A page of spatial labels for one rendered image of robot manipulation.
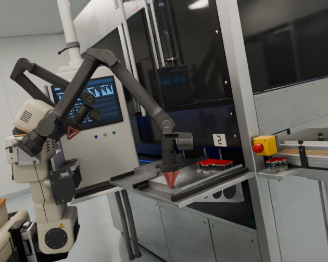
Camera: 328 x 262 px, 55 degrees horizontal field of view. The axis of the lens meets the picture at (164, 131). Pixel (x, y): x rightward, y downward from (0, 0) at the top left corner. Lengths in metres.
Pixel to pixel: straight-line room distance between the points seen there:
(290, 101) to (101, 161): 1.20
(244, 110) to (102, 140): 1.05
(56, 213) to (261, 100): 1.07
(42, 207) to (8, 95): 5.09
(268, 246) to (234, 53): 0.85
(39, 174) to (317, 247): 1.40
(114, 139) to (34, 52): 4.86
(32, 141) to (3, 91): 5.21
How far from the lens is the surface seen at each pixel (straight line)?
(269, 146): 1.33
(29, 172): 1.61
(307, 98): 1.70
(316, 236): 1.81
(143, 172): 1.70
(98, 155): 2.10
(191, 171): 1.59
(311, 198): 1.74
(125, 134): 2.12
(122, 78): 1.34
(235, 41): 1.38
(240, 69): 1.37
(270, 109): 1.48
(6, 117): 6.55
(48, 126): 1.37
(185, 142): 1.24
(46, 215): 1.62
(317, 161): 1.35
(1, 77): 6.62
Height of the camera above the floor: 1.27
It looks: 6 degrees down
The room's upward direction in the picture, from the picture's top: 12 degrees counter-clockwise
